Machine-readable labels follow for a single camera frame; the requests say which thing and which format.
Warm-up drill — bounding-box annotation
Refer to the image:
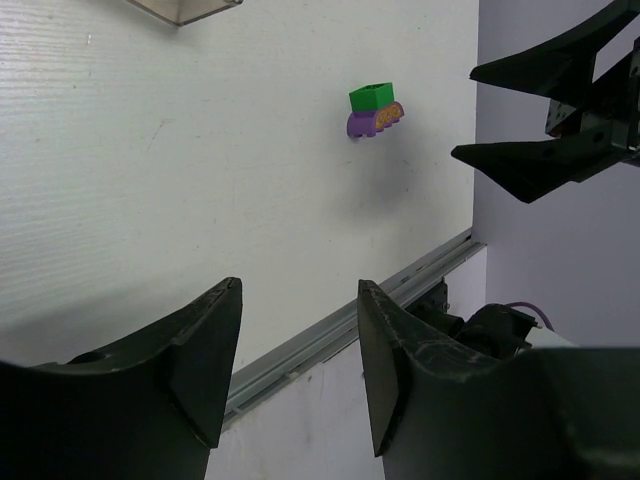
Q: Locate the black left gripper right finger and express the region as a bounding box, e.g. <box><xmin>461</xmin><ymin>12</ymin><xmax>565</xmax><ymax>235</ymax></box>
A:
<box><xmin>357</xmin><ymin>280</ymin><xmax>639</xmax><ymax>479</ymax></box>

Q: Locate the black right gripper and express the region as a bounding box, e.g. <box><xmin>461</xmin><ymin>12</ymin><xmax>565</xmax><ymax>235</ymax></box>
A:
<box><xmin>451</xmin><ymin>0</ymin><xmax>639</xmax><ymax>203</ymax></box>

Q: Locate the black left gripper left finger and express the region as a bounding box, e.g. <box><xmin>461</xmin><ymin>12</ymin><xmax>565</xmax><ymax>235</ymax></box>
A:
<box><xmin>1</xmin><ymin>277</ymin><xmax>243</xmax><ymax>479</ymax></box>

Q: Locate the green lego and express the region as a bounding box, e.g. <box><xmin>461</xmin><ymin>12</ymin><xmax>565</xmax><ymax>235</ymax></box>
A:
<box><xmin>349</xmin><ymin>82</ymin><xmax>395</xmax><ymax>113</ymax></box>

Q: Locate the purple arched lego brick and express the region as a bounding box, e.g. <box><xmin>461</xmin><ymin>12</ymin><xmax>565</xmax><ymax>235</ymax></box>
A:
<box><xmin>346</xmin><ymin>101</ymin><xmax>405</xmax><ymax>139</ymax></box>

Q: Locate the clear container near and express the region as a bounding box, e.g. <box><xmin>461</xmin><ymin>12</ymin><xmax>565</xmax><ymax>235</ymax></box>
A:
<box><xmin>129</xmin><ymin>0</ymin><xmax>243</xmax><ymax>27</ymax></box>

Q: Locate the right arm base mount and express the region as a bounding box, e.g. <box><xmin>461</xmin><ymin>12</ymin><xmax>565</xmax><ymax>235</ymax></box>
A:
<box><xmin>406</xmin><ymin>280</ymin><xmax>539</xmax><ymax>360</ymax></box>

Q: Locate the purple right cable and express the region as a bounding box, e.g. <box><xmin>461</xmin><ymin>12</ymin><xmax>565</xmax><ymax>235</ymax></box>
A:
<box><xmin>504</xmin><ymin>301</ymin><xmax>556</xmax><ymax>331</ymax></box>

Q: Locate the aluminium table front rail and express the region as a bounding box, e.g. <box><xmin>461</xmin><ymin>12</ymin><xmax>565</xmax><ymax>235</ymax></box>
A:
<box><xmin>224</xmin><ymin>230</ymin><xmax>485</xmax><ymax>424</ymax></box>

